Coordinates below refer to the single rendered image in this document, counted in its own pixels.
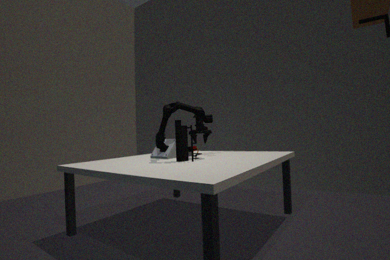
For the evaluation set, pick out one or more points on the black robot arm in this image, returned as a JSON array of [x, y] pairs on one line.
[[168, 110]]

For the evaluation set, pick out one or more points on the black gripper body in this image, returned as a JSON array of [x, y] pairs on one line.
[[200, 129]]

